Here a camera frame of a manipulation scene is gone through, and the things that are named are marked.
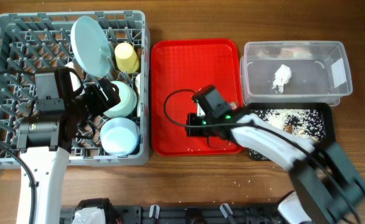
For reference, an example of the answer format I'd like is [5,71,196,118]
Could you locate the spilled rice and scraps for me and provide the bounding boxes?
[249,108,326,161]

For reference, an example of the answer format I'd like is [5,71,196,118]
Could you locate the black tray bin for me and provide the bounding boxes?
[246,103,336,143]

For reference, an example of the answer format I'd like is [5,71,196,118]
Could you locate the white napkin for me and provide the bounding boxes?
[272,64,292,93]

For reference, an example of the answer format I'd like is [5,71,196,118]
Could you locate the grey dishwasher rack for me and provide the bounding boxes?
[0,10,151,169]

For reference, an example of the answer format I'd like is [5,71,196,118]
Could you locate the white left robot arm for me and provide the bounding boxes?
[17,67,120,223]

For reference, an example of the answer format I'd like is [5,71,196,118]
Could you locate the light blue plate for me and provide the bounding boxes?
[70,16,111,78]

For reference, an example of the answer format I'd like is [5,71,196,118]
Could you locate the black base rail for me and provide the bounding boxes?
[59,197,283,224]

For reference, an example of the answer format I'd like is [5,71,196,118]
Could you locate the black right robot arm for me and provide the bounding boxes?
[192,85,365,223]

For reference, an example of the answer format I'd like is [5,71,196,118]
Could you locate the red snack wrapper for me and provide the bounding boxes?
[230,102,237,110]

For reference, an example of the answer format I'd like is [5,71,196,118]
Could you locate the yellow plastic cup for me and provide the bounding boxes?
[115,42,140,73]

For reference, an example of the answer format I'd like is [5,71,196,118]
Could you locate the light blue food bowl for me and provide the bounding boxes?
[100,118,140,156]

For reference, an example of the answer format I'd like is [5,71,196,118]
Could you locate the clear plastic bin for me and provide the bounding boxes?
[240,40,353,106]

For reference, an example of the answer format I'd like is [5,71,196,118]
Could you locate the red plastic tray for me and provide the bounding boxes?
[149,39,243,156]

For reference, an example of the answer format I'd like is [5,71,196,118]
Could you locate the white plastic fork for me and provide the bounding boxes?
[135,73,141,118]

